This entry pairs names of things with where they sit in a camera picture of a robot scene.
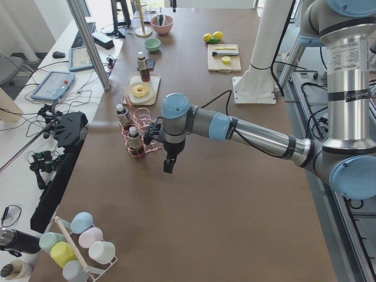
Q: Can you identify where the green lime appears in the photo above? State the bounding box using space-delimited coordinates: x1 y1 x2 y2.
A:
209 37 219 44

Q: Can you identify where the aluminium frame post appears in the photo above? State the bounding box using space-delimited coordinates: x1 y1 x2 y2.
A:
66 0 110 90

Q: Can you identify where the white cup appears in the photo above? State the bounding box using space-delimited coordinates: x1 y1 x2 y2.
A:
88 241 116 264

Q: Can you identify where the paper cup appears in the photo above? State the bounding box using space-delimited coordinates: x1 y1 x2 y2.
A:
1 260 33 280

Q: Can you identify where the black device on desk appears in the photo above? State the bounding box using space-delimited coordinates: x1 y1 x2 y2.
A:
30 112 88 234

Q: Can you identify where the wooden rack handle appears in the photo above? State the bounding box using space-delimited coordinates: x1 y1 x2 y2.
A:
54 216 90 273

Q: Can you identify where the half lemon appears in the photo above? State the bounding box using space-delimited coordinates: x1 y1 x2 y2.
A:
221 56 231 64

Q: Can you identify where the yellow glazed donut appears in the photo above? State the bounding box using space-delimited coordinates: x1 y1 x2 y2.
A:
132 84 149 98

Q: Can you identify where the white plate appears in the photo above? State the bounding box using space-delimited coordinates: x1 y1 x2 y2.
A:
125 82 156 103

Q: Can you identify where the beige tray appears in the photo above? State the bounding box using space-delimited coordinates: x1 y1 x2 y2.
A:
122 73 160 106

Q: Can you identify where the white wire cup rack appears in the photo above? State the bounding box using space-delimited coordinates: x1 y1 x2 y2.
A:
54 218 118 281

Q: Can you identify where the green bowl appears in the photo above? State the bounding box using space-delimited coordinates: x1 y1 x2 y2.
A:
143 38 161 52

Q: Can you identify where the blue teach pendant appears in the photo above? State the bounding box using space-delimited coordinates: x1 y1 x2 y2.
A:
68 46 93 72
31 71 75 102

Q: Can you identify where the metal scoop in bowl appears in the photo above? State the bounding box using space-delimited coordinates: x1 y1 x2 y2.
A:
156 7 166 26

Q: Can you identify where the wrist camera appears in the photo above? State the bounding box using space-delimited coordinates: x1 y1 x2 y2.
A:
143 117 165 145

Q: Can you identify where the grey cup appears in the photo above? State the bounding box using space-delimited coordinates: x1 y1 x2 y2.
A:
62 260 89 282

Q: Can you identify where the mint green cup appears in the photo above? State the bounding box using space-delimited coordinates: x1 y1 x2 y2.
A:
39 232 67 254

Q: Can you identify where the black computer mouse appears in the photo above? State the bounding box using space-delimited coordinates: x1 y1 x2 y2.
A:
52 51 66 59

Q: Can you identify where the wooden stand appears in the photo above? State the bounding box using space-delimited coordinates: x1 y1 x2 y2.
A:
132 0 153 38

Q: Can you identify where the black keyboard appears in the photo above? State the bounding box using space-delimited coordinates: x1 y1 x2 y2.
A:
70 22 97 49

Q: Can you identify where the dark grey cloth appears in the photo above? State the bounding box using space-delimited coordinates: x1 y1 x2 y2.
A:
146 58 156 70

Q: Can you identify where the copper wire bottle rack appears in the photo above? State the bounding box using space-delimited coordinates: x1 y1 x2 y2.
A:
120 94 163 159

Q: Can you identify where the blue teach pendant near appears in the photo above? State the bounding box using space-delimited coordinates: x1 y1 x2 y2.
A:
31 71 75 102

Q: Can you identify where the yellow lemon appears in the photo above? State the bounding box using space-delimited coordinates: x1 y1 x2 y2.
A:
203 33 213 43
213 31 224 41

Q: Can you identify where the black thermos bottle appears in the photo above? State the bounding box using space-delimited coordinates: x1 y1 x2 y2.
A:
1 228 41 257

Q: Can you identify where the wooden cutting board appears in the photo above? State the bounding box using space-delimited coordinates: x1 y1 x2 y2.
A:
207 43 241 72

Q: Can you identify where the blue teach pendant far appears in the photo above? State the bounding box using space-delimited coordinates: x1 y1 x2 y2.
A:
68 46 93 72

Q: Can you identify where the pink bowl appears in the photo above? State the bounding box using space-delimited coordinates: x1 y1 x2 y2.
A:
150 15 174 35

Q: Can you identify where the black handled knife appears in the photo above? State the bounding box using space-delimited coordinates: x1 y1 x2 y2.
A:
211 51 239 57

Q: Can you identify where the yellow cup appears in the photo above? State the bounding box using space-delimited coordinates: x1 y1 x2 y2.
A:
50 241 77 268

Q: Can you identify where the tea bottle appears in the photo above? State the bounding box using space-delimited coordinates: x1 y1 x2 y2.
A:
137 51 150 82
116 103 132 125
127 126 145 159

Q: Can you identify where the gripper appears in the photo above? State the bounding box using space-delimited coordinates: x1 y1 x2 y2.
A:
163 138 186 173

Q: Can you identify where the yellow plastic knife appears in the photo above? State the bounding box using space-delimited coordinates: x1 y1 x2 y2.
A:
214 46 236 50

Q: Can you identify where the pink cup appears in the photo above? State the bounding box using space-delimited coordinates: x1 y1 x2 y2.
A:
79 227 103 249

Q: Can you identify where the blue cup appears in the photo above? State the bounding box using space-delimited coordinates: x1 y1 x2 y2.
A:
70 211 93 234

